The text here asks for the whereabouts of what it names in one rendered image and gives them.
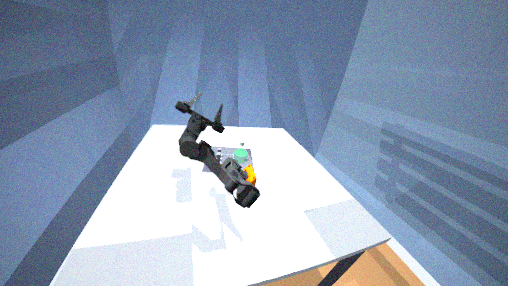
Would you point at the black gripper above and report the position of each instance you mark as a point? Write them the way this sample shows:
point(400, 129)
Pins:
point(196, 125)

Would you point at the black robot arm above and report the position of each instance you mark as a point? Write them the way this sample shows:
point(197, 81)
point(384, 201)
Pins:
point(229, 173)

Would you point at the dark grey mat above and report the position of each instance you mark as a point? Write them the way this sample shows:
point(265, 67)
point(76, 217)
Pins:
point(229, 152)

